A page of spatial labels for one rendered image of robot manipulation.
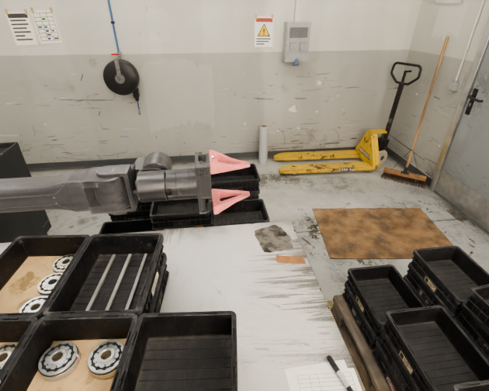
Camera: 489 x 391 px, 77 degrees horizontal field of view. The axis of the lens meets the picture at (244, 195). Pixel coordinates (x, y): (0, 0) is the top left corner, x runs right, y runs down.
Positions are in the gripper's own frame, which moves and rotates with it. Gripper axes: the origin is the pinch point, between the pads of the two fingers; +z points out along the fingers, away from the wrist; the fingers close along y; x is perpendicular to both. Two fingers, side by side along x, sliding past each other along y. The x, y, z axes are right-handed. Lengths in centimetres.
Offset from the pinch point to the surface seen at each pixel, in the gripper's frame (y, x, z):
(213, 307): 75, -33, -9
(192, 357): 62, -5, -16
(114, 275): 62, -43, -46
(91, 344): 62, -14, -47
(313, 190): 143, -234, 109
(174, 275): 75, -53, -25
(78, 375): 62, -4, -48
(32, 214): 106, -167, -144
